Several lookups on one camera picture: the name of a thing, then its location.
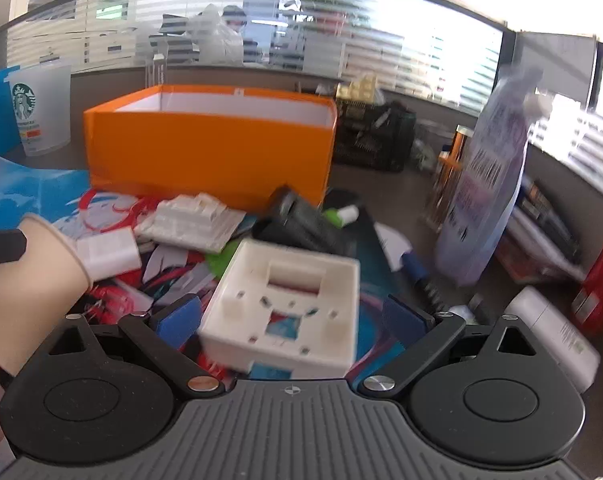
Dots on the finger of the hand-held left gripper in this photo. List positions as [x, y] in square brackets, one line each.
[3, 247]

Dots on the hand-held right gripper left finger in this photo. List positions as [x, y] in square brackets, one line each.
[179, 317]

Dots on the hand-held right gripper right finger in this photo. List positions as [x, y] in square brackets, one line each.
[404, 317]

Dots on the beige paper cup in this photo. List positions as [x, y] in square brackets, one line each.
[36, 280]

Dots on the white square plastic part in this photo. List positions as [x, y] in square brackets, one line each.
[236, 320]

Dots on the green packet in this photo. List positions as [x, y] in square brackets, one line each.
[219, 265]

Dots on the black leather case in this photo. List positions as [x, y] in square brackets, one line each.
[306, 225]

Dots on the orange cardboard box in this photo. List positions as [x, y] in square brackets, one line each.
[206, 155]

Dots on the blue marker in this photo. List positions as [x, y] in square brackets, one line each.
[419, 272]

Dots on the colourful printed mat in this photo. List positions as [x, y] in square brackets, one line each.
[41, 195]

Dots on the white round paper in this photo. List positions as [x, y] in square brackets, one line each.
[394, 245]

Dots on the small white box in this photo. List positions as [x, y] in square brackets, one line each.
[108, 252]

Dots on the white stepped plastic part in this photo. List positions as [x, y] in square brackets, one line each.
[191, 220]

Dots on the green tube with white cap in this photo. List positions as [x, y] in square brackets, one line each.
[342, 215]

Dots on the frosted cup with green logo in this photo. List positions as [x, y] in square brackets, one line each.
[38, 110]

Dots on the white rectangular case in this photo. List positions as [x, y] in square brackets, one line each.
[551, 335]

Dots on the gold bottle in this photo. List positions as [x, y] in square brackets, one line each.
[451, 175]

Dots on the purple spout pouch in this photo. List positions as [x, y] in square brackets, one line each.
[486, 185]

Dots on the stack of magazines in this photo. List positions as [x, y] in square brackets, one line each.
[541, 230]

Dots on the black mesh desk organizer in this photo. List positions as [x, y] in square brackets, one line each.
[376, 140]

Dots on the red box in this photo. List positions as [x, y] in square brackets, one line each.
[601, 285]

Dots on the yellow toy brick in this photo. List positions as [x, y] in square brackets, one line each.
[357, 91]

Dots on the clear acrylic stand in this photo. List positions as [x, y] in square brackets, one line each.
[156, 72]

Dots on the potted plant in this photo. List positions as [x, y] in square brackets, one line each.
[336, 5]

